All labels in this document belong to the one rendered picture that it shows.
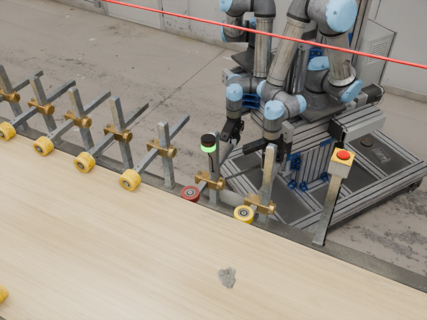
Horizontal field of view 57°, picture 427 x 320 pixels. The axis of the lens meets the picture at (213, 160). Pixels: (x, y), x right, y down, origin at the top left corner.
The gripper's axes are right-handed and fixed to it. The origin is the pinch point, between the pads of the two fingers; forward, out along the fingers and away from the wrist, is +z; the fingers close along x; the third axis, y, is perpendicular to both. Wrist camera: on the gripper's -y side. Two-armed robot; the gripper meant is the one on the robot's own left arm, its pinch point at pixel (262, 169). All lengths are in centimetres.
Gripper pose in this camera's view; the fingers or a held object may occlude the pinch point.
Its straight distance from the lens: 177.5
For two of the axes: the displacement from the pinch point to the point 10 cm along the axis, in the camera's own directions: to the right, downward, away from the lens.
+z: 0.1, 7.3, 6.9
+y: 9.9, 0.7, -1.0
